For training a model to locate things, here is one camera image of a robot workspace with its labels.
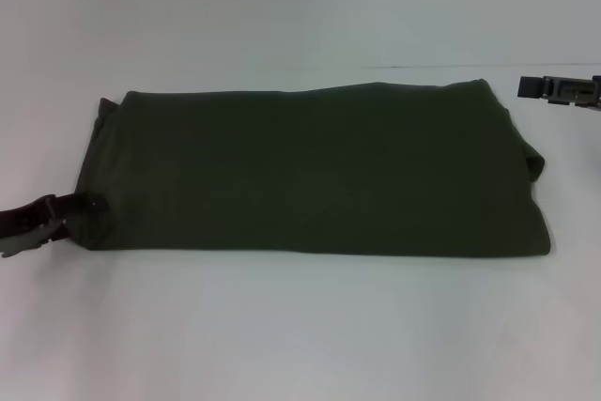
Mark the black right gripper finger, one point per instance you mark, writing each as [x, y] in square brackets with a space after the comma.
[559, 90]

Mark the dark green FREE t-shirt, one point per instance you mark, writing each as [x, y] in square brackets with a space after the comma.
[319, 171]

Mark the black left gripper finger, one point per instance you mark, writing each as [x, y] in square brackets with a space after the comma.
[51, 206]
[35, 239]

